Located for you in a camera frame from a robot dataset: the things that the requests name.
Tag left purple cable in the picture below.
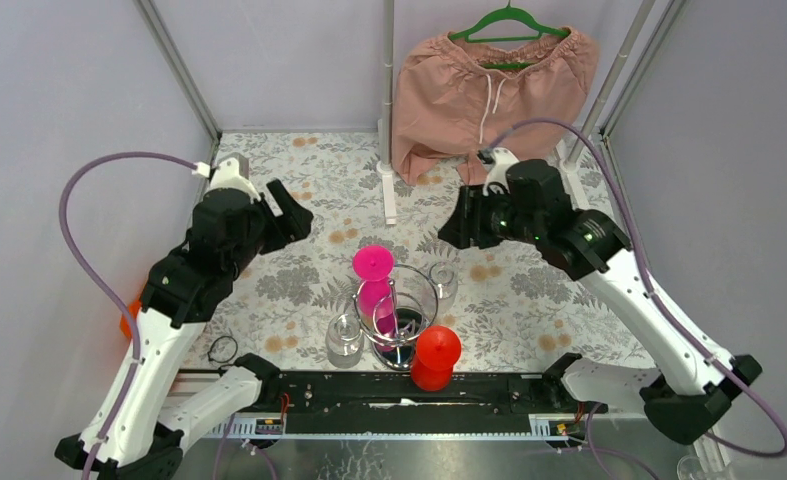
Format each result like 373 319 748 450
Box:
58 152 211 480

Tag black ring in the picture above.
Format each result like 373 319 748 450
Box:
207 335 241 367

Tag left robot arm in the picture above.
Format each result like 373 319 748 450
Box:
54 180 313 479

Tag clear wine glass left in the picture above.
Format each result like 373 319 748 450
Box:
326 313 364 369

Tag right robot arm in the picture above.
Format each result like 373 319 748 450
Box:
438 160 763 445

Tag floral table cloth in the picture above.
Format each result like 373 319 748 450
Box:
184 132 652 372

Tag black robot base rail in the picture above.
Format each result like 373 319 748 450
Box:
238 370 590 439

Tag clear ribbed wine glass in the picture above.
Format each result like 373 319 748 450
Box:
428 261 459 300

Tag chrome wine glass rack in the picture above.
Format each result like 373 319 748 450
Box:
352 263 440 372

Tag magenta plastic wine glass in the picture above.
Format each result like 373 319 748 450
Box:
352 245 396 338

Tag green clothes hanger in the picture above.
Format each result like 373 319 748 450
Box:
422 5 598 86

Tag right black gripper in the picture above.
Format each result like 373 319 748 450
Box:
436 183 542 249

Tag pink shorts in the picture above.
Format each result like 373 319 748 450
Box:
390 27 599 186

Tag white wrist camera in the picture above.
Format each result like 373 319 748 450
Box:
478 147 519 197
192 153 262 202

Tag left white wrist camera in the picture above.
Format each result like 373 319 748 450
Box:
192 153 262 202

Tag red plastic wine glass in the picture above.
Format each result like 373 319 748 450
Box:
410 326 462 392

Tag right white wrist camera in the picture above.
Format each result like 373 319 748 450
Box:
478 147 519 197

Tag orange cloth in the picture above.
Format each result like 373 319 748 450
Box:
119 293 142 340

